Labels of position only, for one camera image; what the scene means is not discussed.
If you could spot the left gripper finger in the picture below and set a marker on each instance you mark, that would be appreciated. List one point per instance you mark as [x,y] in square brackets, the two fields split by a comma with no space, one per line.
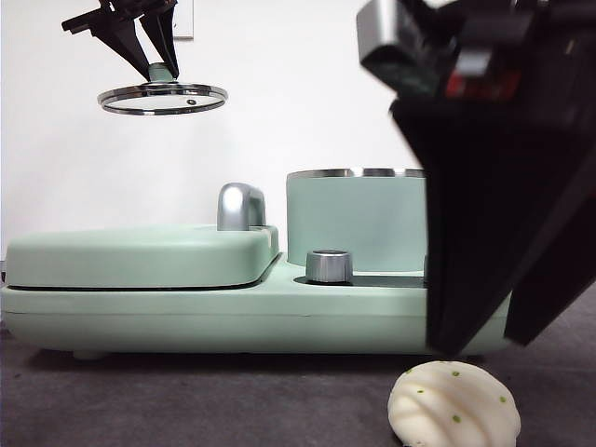
[163,37]
[125,42]

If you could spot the mint green breakfast machine base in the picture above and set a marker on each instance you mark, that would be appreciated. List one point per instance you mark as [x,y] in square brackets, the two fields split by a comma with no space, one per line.
[233,321]

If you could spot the black control panel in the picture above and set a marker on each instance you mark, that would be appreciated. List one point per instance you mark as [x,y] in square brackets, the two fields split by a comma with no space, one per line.
[386,280]

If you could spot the pleated bun green specks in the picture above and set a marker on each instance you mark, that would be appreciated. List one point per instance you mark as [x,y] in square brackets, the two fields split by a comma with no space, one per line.
[451,410]

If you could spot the silver control knob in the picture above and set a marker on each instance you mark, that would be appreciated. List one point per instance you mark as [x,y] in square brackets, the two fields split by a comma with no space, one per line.
[328,267]

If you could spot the mint green hinged grill lid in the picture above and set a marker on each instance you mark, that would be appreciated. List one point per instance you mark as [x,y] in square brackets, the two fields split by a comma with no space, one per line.
[139,256]

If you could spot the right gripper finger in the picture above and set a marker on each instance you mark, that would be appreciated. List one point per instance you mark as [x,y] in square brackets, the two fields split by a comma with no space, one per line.
[465,209]
[563,261]

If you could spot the glass pot lid green knob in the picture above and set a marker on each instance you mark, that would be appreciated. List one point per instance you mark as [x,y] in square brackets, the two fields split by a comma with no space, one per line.
[160,73]

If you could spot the white wall socket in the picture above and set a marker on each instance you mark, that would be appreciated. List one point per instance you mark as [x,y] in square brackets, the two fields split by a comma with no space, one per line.
[186,23]

